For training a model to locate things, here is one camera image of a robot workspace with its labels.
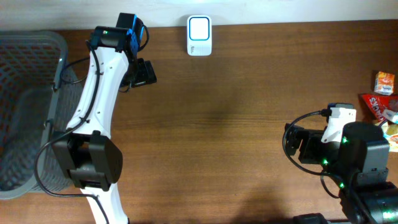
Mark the grey plastic mesh basket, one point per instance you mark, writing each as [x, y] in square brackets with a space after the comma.
[34, 104]

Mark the beige chips bag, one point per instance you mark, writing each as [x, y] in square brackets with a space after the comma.
[390, 133]

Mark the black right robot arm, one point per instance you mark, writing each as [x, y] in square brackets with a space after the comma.
[353, 154]

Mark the red Hacks snack bag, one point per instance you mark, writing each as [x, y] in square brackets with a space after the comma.
[378, 103]

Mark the orange tissue pack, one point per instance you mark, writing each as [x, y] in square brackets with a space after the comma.
[384, 83]

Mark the teal tissue pack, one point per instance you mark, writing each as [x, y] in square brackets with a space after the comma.
[392, 116]

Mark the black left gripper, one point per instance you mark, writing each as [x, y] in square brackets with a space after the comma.
[145, 73]

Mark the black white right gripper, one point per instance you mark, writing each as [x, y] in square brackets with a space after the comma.
[295, 140]

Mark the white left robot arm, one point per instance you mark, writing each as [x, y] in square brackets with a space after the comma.
[85, 152]

